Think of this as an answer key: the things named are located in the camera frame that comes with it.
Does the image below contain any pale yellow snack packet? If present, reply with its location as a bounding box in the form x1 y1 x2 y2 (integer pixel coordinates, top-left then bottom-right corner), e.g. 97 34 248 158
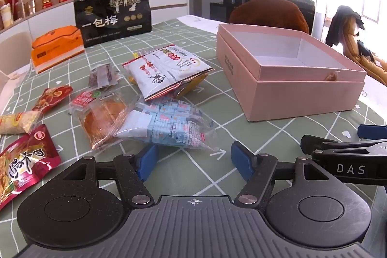
0 110 41 134

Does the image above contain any white cabinet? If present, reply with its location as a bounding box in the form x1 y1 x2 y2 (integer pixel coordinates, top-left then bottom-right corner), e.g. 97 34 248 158
148 0 189 26

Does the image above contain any brown chair back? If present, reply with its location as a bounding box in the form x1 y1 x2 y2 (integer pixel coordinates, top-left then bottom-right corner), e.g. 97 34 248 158
228 0 309 35

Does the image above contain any red chicken snack packet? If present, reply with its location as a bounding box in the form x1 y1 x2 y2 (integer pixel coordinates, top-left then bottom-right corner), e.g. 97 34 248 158
0 124 61 212

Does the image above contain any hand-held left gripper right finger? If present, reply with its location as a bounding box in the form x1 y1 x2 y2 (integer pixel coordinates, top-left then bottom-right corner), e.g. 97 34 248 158
230 141 335 212

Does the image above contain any white red-print snack bag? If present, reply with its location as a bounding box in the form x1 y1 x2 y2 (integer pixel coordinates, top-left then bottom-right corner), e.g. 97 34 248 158
122 44 215 101

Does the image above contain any orange cardboard box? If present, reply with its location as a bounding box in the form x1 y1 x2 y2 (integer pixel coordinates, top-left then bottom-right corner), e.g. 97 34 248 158
31 25 85 74

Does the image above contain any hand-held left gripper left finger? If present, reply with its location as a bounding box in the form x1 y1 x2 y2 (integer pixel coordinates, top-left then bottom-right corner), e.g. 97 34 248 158
62 144 159 208

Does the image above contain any pink cardboard box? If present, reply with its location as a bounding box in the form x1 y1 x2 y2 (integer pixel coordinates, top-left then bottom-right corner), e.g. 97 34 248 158
216 23 367 122

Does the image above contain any small red snack packet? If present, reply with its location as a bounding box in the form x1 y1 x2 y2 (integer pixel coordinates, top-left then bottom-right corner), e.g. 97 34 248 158
32 85 74 113

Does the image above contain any yellow panda snack packet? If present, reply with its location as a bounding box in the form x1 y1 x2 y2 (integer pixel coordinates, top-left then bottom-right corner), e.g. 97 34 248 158
174 72 209 99

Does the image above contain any black jacket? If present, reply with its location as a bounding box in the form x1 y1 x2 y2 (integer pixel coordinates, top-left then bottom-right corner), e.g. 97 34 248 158
325 6 365 47

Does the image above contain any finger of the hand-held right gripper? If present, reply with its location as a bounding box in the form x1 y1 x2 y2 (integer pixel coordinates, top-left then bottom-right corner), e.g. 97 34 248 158
300 135 342 157
357 124 387 140

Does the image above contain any clear bag of blue candies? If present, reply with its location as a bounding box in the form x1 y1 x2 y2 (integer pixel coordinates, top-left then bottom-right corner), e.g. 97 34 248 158
113 96 221 153

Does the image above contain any large black snack bag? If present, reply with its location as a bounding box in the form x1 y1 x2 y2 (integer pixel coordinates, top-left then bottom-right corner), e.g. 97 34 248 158
73 0 152 48

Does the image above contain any green checked tablecloth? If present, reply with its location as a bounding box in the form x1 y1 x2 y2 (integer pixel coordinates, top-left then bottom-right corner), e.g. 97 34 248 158
0 15 387 228

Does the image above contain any small brown snack packet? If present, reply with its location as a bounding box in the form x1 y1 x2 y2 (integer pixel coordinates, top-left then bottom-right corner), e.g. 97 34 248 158
88 63 121 92

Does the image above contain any clear bread packet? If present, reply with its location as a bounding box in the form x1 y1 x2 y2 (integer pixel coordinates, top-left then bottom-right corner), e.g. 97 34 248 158
69 89 134 151

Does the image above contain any tan coat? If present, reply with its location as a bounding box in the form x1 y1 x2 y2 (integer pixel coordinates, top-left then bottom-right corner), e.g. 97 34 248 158
342 16 387 87

